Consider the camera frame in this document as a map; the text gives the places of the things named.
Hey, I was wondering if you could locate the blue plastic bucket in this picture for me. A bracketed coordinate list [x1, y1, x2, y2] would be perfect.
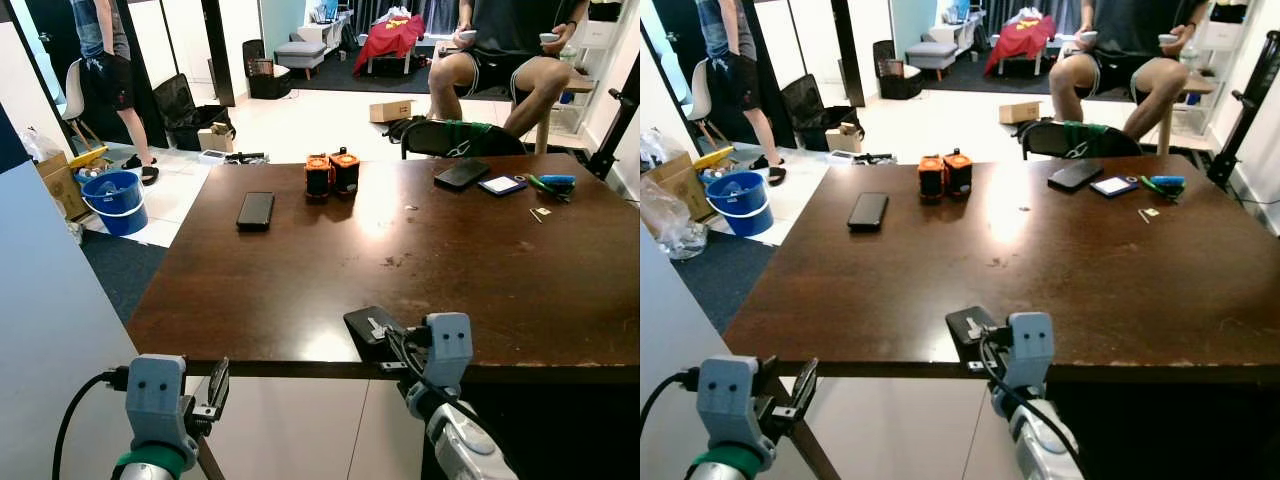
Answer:
[80, 170, 149, 237]
[706, 170, 774, 237]

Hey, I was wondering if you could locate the black open suitcase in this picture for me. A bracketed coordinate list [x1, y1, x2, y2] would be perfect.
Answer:
[780, 73, 863, 151]
[152, 73, 236, 151]

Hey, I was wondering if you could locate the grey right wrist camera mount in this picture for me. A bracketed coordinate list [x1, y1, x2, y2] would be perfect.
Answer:
[1005, 312, 1055, 393]
[424, 312, 474, 393]

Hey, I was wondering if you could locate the black storage bin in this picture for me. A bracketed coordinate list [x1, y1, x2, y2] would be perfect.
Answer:
[872, 40, 923, 99]
[243, 40, 293, 99]

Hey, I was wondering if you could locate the white chair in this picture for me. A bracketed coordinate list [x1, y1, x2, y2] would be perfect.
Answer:
[685, 58, 726, 151]
[60, 58, 101, 151]

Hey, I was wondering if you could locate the black chair with green strap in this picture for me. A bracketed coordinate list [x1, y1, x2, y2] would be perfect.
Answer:
[400, 120, 528, 159]
[1020, 120, 1143, 159]

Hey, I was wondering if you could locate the white shelf unit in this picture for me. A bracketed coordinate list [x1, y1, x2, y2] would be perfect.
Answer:
[548, 0, 637, 136]
[1175, 0, 1263, 136]

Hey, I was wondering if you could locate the dark brown wooden table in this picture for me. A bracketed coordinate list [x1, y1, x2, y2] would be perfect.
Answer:
[125, 152, 640, 480]
[722, 152, 1280, 480]

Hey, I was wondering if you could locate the black slim case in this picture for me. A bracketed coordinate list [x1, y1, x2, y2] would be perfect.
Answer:
[1047, 160, 1104, 193]
[435, 158, 491, 191]

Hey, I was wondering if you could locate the black smartphone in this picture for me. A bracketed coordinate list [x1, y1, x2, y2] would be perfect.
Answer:
[237, 192, 276, 233]
[848, 192, 890, 233]

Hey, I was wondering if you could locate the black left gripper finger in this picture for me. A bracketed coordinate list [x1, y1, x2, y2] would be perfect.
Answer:
[790, 357, 820, 417]
[205, 357, 232, 417]

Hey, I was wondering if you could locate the standing person in black shorts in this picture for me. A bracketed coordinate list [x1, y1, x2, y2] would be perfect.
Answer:
[68, 0, 161, 187]
[695, 0, 788, 187]

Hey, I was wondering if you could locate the red cloth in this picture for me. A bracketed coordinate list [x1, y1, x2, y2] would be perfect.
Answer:
[985, 15, 1056, 76]
[353, 15, 426, 76]

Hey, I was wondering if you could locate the blue and green hand tool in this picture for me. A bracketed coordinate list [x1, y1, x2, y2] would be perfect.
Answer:
[1140, 175, 1188, 201]
[527, 173, 578, 201]

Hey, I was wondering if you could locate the open cardboard box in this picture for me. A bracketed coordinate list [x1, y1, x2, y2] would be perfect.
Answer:
[645, 152, 716, 223]
[35, 150, 96, 221]

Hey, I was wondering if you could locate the clear plastic bag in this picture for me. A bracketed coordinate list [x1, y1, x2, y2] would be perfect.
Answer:
[640, 175, 703, 261]

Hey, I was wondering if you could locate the dark blue rug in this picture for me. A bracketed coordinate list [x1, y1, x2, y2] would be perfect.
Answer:
[80, 228, 169, 326]
[672, 228, 769, 333]

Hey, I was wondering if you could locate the black metal stand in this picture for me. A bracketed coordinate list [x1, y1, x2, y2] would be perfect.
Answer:
[1205, 30, 1280, 186]
[585, 55, 640, 181]

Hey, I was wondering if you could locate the orange and black battery pack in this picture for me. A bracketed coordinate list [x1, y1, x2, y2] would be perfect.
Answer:
[330, 148, 361, 196]
[918, 155, 946, 199]
[942, 148, 973, 197]
[305, 155, 334, 199]

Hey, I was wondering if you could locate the seated person in dark shirt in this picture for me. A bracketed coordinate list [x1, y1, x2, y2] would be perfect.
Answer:
[1048, 0, 1213, 141]
[428, 0, 593, 138]

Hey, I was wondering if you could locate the white desk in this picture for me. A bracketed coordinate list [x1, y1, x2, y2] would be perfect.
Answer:
[295, 8, 356, 51]
[925, 8, 986, 51]

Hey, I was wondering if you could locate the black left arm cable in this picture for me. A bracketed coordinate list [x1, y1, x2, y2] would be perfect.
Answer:
[52, 367, 131, 480]
[640, 367, 701, 413]

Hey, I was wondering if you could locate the crumpled plastic bag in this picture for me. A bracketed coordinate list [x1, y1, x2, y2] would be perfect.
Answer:
[18, 127, 66, 163]

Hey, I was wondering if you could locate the grey ottoman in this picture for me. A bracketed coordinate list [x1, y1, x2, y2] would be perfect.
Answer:
[273, 40, 326, 79]
[905, 40, 959, 79]

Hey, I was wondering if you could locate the black flat box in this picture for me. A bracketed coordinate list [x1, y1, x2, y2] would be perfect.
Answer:
[343, 305, 401, 363]
[946, 305, 1001, 363]

